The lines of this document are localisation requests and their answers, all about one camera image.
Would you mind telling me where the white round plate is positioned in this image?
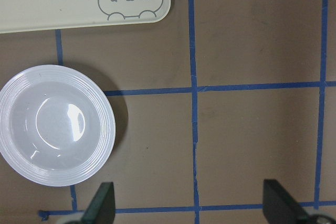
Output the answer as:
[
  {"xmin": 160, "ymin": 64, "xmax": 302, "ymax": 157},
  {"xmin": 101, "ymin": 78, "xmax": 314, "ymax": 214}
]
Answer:
[{"xmin": 1, "ymin": 65, "xmax": 116, "ymax": 187}]

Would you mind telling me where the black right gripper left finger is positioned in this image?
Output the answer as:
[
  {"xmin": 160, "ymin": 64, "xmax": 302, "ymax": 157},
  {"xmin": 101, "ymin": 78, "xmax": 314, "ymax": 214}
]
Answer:
[{"xmin": 80, "ymin": 182, "xmax": 116, "ymax": 223}]

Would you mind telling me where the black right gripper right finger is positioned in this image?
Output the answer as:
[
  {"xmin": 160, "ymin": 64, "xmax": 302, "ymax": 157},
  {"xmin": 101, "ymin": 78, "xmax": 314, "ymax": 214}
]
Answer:
[{"xmin": 262, "ymin": 179, "xmax": 309, "ymax": 224}]

